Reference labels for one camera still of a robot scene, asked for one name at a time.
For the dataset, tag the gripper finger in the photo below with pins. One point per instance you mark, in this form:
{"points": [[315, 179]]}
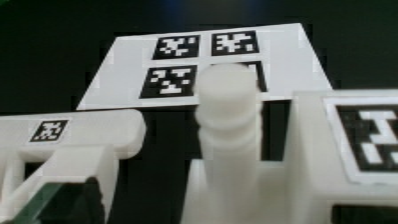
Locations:
{"points": [[66, 204]]}

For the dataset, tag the white chair seat part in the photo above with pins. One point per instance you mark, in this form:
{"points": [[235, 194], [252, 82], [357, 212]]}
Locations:
{"points": [[236, 183]]}

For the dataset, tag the white chair leg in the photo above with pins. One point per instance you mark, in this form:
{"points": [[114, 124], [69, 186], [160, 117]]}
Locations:
{"points": [[341, 157]]}

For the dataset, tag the white chair back frame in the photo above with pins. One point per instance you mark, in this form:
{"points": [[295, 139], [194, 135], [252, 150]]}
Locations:
{"points": [[62, 148]]}

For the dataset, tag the white marker base plate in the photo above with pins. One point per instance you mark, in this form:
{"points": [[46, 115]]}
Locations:
{"points": [[153, 63]]}

